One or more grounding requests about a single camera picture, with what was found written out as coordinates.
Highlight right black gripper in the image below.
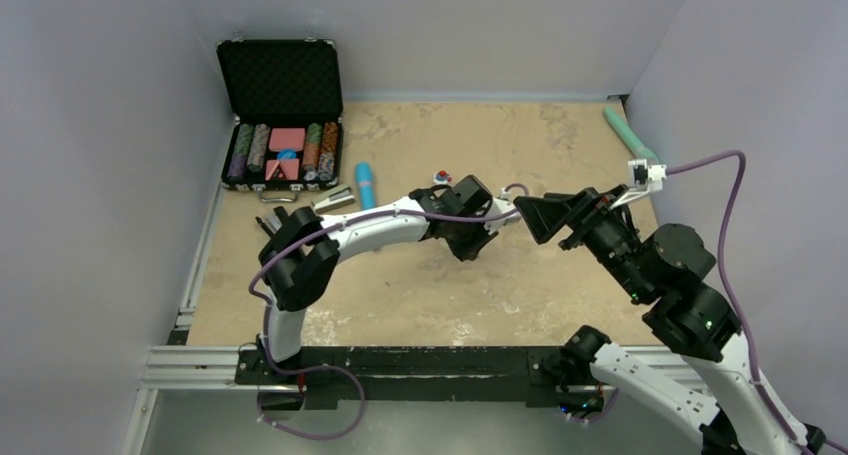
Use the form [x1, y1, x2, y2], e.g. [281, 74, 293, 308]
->
[510, 181, 651, 299]

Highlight grey-green stapler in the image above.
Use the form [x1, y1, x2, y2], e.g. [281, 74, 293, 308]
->
[311, 184, 356, 214]

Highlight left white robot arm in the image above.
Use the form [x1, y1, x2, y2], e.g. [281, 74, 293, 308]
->
[249, 175, 520, 384]

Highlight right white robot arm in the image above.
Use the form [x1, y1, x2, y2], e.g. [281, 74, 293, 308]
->
[515, 186, 826, 454]

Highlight small colourful figurine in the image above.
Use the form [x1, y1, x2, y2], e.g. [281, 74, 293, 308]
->
[433, 170, 452, 185]

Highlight mint green tube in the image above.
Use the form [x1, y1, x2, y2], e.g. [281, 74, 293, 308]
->
[603, 107, 660, 162]

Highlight blue cylindrical tube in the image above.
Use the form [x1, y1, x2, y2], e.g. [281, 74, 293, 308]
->
[354, 162, 377, 210]

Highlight black poker chip case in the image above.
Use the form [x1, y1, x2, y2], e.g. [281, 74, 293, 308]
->
[215, 39, 344, 192]

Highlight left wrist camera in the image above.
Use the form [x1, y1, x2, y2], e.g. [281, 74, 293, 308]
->
[487, 188, 522, 230]

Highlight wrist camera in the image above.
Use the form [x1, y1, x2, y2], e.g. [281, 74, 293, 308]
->
[487, 188, 522, 230]
[611, 159, 667, 209]

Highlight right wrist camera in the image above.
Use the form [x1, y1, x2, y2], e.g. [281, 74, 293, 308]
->
[611, 159, 667, 209]

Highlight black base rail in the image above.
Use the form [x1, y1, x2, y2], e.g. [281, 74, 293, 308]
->
[139, 342, 704, 414]

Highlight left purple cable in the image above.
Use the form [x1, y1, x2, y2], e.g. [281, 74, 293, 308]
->
[248, 182, 531, 374]

